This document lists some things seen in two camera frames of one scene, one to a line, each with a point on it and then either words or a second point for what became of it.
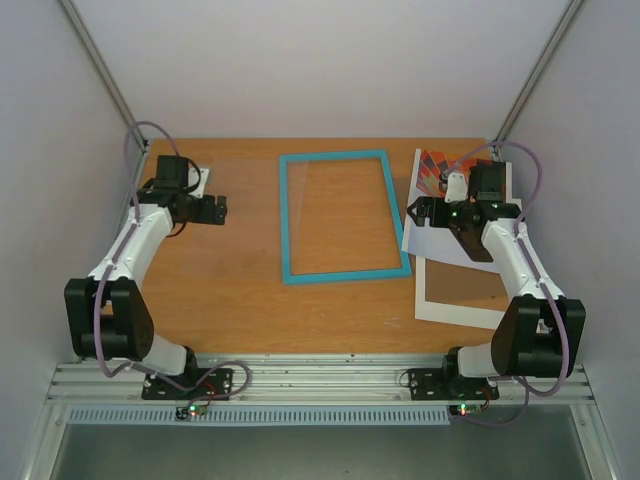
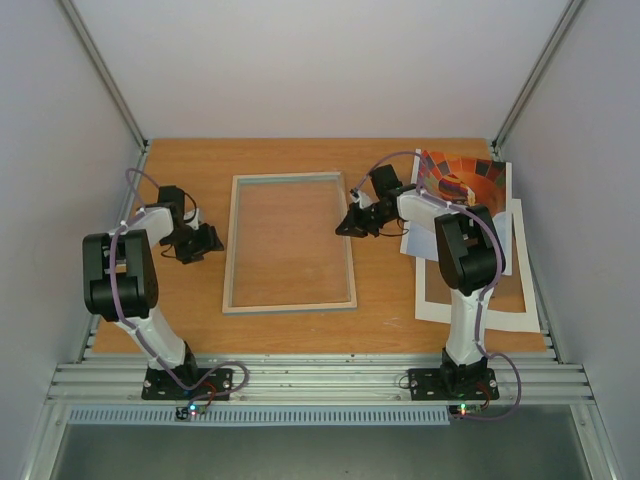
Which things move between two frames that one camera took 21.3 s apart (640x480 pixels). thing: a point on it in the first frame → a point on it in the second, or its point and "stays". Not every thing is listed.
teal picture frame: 285,217 → 228,292
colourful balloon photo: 437,241 stays
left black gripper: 208,217 → 211,242
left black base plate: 216,382 stays
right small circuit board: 465,409 stays
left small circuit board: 184,412 stays
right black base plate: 433,384 stays
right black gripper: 432,211 → 359,220
